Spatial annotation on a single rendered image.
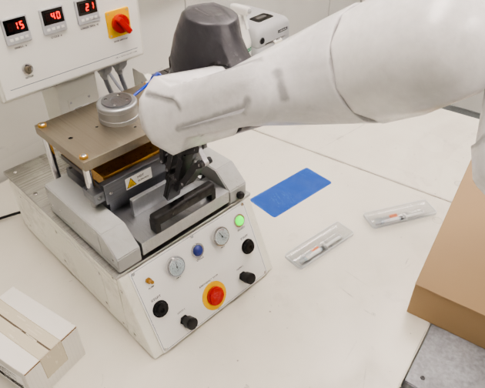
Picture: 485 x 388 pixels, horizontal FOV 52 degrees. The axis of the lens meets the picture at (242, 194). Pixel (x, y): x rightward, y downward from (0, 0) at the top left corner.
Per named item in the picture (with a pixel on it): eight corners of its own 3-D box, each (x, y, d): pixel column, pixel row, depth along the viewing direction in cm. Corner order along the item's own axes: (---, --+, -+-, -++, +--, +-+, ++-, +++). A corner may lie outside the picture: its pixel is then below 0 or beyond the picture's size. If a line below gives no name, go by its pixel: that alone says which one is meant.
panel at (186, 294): (163, 353, 97) (127, 273, 91) (267, 272, 114) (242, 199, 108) (168, 356, 96) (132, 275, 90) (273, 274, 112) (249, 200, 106)
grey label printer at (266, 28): (211, 57, 198) (209, 14, 187) (244, 42, 210) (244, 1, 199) (259, 75, 185) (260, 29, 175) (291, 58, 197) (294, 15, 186)
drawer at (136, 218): (63, 189, 109) (55, 160, 104) (145, 150, 121) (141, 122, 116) (144, 259, 93) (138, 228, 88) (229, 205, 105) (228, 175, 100)
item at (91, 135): (31, 151, 105) (13, 96, 97) (149, 102, 122) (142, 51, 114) (93, 203, 92) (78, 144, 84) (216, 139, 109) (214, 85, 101)
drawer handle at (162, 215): (150, 229, 94) (148, 213, 91) (209, 194, 102) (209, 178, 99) (156, 235, 92) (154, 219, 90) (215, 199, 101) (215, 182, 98)
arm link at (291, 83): (403, -6, 47) (237, 58, 74) (242, 21, 38) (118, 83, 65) (423, 108, 49) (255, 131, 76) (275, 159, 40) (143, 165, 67)
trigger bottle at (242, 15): (225, 72, 186) (223, 5, 171) (239, 65, 191) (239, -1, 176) (242, 79, 182) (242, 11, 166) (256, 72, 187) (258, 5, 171)
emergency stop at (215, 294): (208, 307, 104) (202, 292, 103) (222, 297, 106) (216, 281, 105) (212, 309, 103) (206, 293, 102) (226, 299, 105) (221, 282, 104)
